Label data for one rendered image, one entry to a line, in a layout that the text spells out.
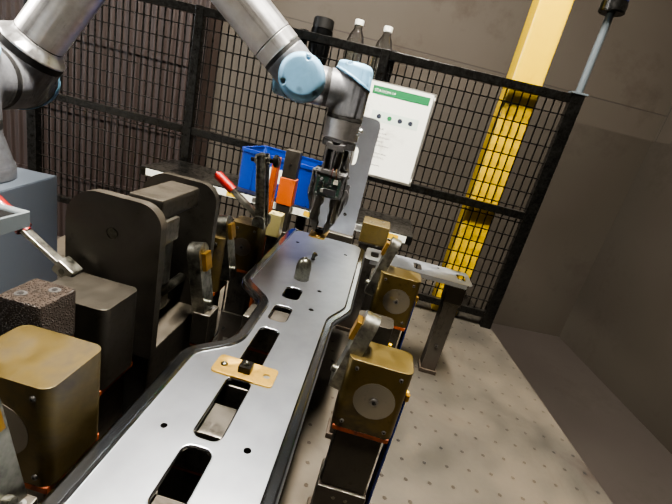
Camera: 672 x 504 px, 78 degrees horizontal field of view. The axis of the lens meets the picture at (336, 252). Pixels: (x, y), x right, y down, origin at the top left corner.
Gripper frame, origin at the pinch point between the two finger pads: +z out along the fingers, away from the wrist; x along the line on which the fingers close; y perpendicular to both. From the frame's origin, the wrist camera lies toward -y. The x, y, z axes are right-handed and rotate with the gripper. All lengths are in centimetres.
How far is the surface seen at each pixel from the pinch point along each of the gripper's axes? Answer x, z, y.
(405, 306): 23.1, 10.1, 8.7
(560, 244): 155, 34, -226
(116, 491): -5, 8, 67
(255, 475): 6, 8, 61
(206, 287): -12.5, 5.2, 32.9
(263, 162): -15.5, -11.3, 1.6
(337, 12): -42, -77, -198
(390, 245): 16.3, -2.1, 7.4
